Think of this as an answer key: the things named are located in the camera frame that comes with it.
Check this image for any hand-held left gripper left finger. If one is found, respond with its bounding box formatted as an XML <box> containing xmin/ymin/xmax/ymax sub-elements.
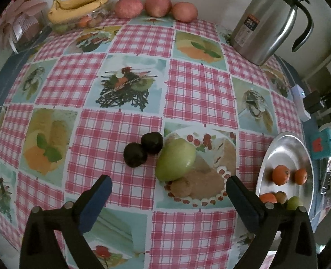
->
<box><xmin>20</xmin><ymin>174</ymin><xmax>113</xmax><ymax>269</ymax></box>

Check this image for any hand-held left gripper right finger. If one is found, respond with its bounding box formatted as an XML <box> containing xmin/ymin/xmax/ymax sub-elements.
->
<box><xmin>225</xmin><ymin>175</ymin><xmax>318</xmax><ymax>269</ymax></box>

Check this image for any orange tangerine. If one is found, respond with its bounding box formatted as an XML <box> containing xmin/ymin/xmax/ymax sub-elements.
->
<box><xmin>272</xmin><ymin>165</ymin><xmax>291</xmax><ymax>186</ymax></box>
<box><xmin>259</xmin><ymin>193</ymin><xmax>278</xmax><ymax>205</ymax></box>
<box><xmin>294</xmin><ymin>168</ymin><xmax>309</xmax><ymax>185</ymax></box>

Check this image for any green mango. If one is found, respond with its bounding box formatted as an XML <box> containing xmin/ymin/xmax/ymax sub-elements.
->
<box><xmin>156</xmin><ymin>138</ymin><xmax>197</xmax><ymax>182</ymax></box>
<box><xmin>286</xmin><ymin>196</ymin><xmax>302</xmax><ymax>210</ymax></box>

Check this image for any round stainless steel plate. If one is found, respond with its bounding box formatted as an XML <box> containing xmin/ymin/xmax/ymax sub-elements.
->
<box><xmin>255</xmin><ymin>132</ymin><xmax>315</xmax><ymax>255</ymax></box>

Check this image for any dark round plum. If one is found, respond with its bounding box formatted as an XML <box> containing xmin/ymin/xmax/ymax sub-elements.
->
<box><xmin>123</xmin><ymin>142</ymin><xmax>148</xmax><ymax>168</ymax></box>
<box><xmin>141</xmin><ymin>132</ymin><xmax>164</xmax><ymax>155</ymax></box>

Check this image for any teal plastic box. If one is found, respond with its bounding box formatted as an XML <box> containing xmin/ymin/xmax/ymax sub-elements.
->
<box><xmin>309</xmin><ymin>127</ymin><xmax>331</xmax><ymax>160</ymax></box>

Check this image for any white power strip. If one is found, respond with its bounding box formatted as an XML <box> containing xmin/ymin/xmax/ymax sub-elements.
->
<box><xmin>292</xmin><ymin>84</ymin><xmax>311</xmax><ymax>122</ymax></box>

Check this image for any red checkered fruit-print tablecloth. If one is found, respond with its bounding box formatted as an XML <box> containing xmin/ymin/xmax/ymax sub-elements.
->
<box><xmin>0</xmin><ymin>17</ymin><xmax>317</xmax><ymax>269</ymax></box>

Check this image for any black power adapter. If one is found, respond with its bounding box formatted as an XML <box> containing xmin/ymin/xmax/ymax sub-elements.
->
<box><xmin>304</xmin><ymin>91</ymin><xmax>327</xmax><ymax>113</ymax></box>

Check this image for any stainless steel thermos jug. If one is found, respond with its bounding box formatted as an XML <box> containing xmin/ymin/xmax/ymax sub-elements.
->
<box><xmin>228</xmin><ymin>0</ymin><xmax>314</xmax><ymax>66</ymax></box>

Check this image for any clear plastic fruit container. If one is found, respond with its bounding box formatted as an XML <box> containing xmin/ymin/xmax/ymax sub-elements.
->
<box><xmin>49</xmin><ymin>3</ymin><xmax>111</xmax><ymax>33</ymax></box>

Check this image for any clear glass jar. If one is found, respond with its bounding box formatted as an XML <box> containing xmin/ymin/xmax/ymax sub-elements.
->
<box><xmin>9</xmin><ymin>15</ymin><xmax>47</xmax><ymax>54</ymax></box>

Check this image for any red apple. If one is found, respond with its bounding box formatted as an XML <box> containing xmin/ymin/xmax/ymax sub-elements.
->
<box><xmin>114</xmin><ymin>0</ymin><xmax>143</xmax><ymax>20</ymax></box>
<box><xmin>145</xmin><ymin>0</ymin><xmax>172</xmax><ymax>17</ymax></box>
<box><xmin>171</xmin><ymin>2</ymin><xmax>198</xmax><ymax>22</ymax></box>

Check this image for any yellow banana bunch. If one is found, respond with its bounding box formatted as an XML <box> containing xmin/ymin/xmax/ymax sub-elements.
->
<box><xmin>47</xmin><ymin>0</ymin><xmax>120</xmax><ymax>25</ymax></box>

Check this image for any pink petal-shaped decoration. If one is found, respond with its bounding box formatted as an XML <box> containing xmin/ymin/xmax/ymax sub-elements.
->
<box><xmin>0</xmin><ymin>0</ymin><xmax>48</xmax><ymax>41</ymax></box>

